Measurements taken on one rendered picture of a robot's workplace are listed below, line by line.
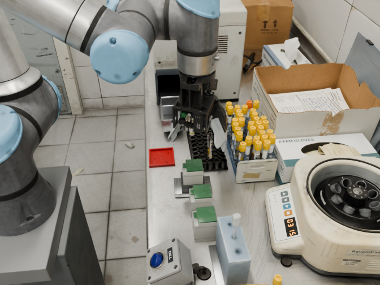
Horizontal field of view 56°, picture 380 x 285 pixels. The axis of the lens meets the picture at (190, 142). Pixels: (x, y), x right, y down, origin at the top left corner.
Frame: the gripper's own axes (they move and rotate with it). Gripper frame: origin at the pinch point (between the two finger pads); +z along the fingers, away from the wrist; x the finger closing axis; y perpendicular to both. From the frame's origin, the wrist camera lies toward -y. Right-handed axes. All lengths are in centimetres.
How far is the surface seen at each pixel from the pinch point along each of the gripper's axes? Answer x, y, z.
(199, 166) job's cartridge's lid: 1.3, 3.3, 4.3
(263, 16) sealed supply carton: 3, -80, -1
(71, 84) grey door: -125, -121, 75
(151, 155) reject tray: -14.7, -5.2, 12.2
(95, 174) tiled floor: -83, -69, 100
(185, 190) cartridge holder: -1.4, 6.2, 10.1
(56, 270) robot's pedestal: -23.3, 29.8, 18.2
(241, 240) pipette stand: 14.4, 21.7, 2.4
